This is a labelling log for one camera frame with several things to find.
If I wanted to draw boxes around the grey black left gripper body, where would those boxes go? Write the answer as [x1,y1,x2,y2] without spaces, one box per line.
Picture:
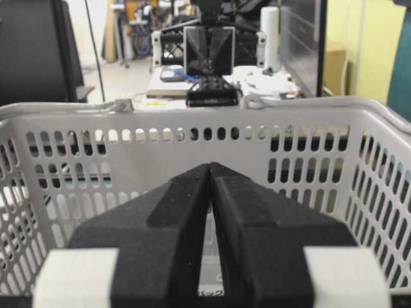
[183,26,235,76]

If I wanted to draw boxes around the black office chair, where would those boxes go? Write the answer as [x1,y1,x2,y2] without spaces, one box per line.
[1,1,93,105]

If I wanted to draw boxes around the grey plastic shopping basket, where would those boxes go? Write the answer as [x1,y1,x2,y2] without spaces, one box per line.
[1,97,410,296]

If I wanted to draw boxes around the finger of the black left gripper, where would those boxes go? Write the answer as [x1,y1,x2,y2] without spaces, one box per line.
[186,76,238,107]

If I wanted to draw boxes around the white crumpled cloth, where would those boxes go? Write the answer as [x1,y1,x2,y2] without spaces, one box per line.
[224,66,299,98]

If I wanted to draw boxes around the black monitor panel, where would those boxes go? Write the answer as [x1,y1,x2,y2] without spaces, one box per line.
[279,0,328,98]

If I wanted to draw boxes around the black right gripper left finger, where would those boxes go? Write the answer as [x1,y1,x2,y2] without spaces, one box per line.
[31,162,211,308]

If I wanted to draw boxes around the grey book stack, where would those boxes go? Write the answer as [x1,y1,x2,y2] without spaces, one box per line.
[146,65,193,98]

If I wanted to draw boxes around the white cylinder roll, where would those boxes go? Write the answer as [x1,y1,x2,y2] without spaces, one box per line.
[260,6,279,73]

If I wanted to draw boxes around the cardboard box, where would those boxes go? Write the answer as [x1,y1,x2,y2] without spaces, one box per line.
[323,40,347,96]

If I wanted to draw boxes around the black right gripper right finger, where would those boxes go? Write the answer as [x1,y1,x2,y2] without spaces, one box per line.
[209,162,393,308]

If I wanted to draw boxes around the black truss frame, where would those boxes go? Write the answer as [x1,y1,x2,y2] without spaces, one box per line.
[152,20,265,68]

